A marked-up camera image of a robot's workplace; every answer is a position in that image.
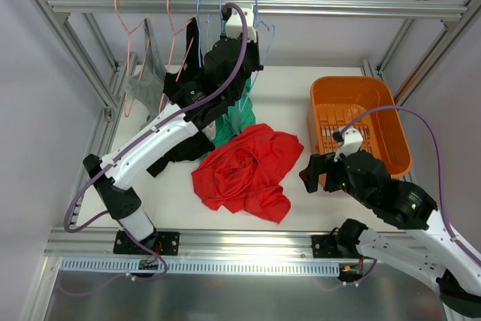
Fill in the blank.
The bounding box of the left aluminium frame post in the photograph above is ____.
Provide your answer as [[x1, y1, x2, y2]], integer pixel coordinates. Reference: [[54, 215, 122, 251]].
[[7, 0, 125, 119]]

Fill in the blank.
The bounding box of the front aluminium rail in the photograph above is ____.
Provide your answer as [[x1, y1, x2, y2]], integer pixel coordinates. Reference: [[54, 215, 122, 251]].
[[44, 227, 334, 262]]

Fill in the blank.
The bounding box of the aluminium frame post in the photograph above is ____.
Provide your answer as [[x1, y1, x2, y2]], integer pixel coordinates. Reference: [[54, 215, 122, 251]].
[[361, 0, 480, 105], [7, 0, 125, 119]]

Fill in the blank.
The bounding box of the pink hanger left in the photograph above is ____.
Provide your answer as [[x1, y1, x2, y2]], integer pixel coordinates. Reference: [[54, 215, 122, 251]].
[[113, 0, 146, 118]]

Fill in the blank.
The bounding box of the grey tank top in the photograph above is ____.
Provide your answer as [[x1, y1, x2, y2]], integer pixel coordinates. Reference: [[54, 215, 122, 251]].
[[126, 19, 168, 128]]

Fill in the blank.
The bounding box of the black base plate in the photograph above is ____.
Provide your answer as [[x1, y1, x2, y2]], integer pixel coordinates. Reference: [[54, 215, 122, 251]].
[[113, 229, 180, 256], [310, 235, 341, 259]]

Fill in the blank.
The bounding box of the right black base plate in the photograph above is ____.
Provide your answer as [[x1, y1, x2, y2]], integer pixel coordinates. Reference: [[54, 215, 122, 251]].
[[310, 235, 341, 259]]

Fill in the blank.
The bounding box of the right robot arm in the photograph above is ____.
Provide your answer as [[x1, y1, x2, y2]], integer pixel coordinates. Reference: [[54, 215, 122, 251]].
[[299, 150, 480, 318]]

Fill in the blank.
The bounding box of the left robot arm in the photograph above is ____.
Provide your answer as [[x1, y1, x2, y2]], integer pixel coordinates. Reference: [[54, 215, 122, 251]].
[[83, 32, 263, 254]]

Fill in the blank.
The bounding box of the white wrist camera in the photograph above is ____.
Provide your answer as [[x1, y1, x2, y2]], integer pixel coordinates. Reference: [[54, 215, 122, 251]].
[[332, 127, 364, 162], [222, 4, 258, 43]]

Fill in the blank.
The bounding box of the orange plastic basket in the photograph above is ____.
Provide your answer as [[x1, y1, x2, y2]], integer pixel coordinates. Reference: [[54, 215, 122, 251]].
[[307, 76, 413, 178]]

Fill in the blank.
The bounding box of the light blue hanger with white top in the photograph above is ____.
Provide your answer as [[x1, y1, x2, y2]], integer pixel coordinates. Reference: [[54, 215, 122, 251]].
[[195, 0, 210, 68]]

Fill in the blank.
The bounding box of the pink hanger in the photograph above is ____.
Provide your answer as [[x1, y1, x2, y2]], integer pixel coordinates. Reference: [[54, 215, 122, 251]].
[[113, 0, 146, 118], [158, 0, 192, 114]]

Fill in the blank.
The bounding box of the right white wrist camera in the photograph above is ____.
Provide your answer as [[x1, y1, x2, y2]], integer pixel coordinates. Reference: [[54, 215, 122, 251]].
[[332, 127, 364, 162]]

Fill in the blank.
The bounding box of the black tank top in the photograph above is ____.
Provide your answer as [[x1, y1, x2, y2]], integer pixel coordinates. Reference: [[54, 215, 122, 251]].
[[147, 17, 215, 177]]

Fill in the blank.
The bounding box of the aluminium hanging rail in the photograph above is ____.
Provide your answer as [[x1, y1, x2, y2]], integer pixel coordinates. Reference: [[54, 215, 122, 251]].
[[47, 0, 468, 21]]

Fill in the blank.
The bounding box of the white slotted cable duct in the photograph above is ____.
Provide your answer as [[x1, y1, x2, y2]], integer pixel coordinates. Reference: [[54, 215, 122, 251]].
[[59, 257, 340, 277]]

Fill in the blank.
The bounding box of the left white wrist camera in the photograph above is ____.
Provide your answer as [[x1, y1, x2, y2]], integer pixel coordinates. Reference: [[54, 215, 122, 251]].
[[222, 4, 258, 43]]

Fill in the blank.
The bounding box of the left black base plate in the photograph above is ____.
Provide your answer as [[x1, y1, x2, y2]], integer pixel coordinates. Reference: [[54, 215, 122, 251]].
[[113, 229, 180, 256]]

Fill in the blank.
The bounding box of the red tank top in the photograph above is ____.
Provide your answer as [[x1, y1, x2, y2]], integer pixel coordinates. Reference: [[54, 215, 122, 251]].
[[192, 123, 304, 224]]

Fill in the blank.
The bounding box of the white tank top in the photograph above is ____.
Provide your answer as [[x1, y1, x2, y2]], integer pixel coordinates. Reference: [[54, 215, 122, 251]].
[[202, 121, 216, 142]]

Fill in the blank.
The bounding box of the right aluminium frame post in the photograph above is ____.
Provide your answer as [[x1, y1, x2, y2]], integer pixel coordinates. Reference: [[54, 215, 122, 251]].
[[361, 0, 480, 105]]

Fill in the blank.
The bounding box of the green tank top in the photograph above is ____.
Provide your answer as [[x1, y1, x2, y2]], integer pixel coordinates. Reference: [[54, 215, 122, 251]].
[[211, 78, 256, 147]]

